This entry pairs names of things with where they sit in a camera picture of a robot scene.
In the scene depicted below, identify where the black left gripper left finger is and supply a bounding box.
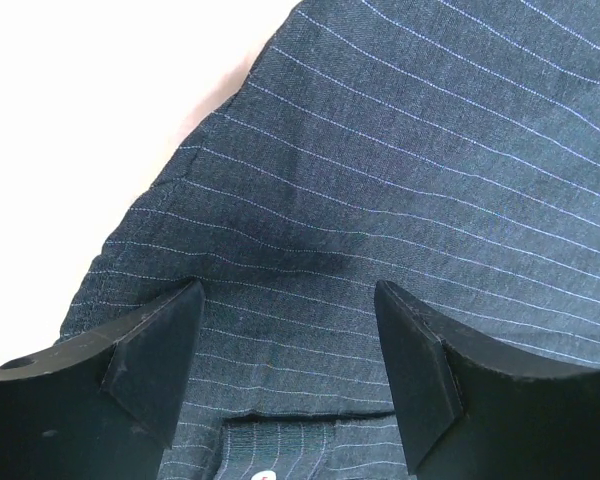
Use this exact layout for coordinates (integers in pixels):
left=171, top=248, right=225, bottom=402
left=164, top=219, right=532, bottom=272
left=0, top=281, right=204, bottom=479

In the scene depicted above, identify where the black pinstriped long sleeve shirt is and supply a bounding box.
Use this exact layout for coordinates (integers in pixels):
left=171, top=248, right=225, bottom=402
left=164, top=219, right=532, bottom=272
left=61, top=1, right=600, bottom=479

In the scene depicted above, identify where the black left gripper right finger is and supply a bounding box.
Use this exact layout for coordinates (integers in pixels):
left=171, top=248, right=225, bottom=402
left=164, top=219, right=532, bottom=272
left=374, top=281, right=600, bottom=479

